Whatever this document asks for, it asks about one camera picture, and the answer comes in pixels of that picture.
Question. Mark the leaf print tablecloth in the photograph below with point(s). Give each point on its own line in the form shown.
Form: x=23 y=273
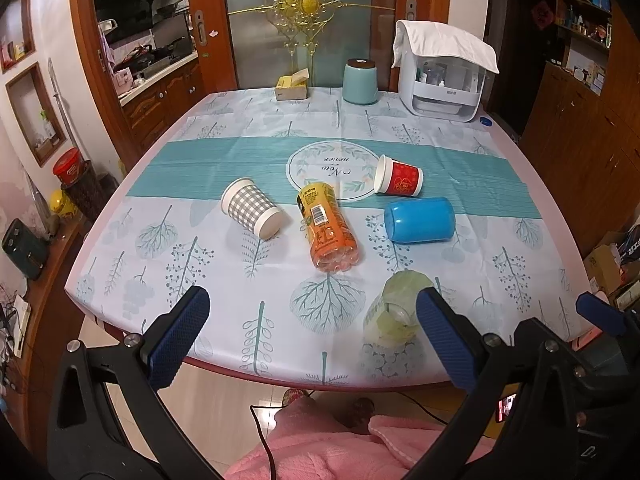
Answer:
x=200 y=270

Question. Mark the black woven basket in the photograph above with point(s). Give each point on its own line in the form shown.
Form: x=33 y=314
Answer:
x=90 y=192

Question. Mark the light blue canister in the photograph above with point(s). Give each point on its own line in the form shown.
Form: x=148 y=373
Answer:
x=360 y=82

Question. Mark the wooden kitchen cabinet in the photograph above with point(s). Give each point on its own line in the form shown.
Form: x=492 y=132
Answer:
x=160 y=102

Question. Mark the white cloth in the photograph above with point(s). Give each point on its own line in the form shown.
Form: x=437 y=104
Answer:
x=445 y=42

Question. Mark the white countertop appliance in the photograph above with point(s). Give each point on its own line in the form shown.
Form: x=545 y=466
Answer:
x=442 y=92

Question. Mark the small blue cap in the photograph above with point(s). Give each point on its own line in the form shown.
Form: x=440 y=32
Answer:
x=484 y=121

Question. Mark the blue plastic cup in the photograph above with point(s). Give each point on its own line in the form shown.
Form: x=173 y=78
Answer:
x=420 y=221

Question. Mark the yellow round container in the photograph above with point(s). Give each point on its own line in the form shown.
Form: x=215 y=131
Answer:
x=61 y=203

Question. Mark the red bucket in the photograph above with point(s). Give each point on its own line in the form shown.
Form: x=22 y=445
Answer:
x=69 y=166

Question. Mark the orange plastic bottle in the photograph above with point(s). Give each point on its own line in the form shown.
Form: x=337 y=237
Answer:
x=322 y=222

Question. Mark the frosted glass door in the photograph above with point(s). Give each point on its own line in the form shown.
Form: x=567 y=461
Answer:
x=250 y=35

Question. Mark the cardboard box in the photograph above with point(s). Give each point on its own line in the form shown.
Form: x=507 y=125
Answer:
x=602 y=267

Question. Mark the red paper cup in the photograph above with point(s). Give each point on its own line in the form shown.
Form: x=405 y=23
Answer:
x=402 y=176

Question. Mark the wooden wall shelf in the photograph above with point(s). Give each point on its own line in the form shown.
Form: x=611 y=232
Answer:
x=585 y=30

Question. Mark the yellow tissue box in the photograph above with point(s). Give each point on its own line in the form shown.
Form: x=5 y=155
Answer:
x=290 y=89

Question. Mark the grey checked paper cup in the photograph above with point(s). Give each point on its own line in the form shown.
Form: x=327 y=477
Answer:
x=250 y=205

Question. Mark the black boxy device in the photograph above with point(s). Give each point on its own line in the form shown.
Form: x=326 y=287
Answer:
x=24 y=249

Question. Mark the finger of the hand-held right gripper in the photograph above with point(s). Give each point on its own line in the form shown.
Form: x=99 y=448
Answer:
x=601 y=311

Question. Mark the wooden side cabinet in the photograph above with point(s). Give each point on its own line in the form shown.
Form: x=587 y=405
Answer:
x=585 y=160

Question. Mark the red door decoration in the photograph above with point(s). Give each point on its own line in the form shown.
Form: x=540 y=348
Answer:
x=541 y=13

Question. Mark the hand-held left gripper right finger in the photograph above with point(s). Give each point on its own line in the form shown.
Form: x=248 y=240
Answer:
x=444 y=341

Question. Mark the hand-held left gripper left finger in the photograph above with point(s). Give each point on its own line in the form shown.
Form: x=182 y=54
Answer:
x=181 y=332

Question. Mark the person's pink fleece clothing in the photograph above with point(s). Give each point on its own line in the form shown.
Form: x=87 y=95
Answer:
x=330 y=452

